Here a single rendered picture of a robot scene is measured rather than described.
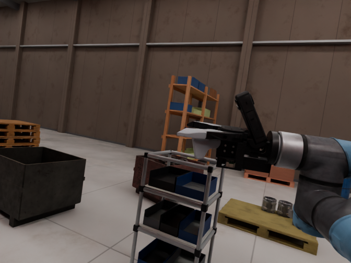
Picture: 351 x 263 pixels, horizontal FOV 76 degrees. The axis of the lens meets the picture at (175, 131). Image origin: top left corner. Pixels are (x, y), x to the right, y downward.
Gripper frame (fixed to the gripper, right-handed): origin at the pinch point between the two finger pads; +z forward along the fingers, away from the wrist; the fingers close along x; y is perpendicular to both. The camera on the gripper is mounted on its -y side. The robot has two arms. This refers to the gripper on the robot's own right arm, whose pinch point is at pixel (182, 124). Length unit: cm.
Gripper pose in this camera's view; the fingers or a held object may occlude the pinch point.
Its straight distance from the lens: 50.0
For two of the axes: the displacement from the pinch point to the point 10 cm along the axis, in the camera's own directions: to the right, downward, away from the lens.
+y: -1.2, 9.8, 1.7
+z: -9.8, -1.4, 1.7
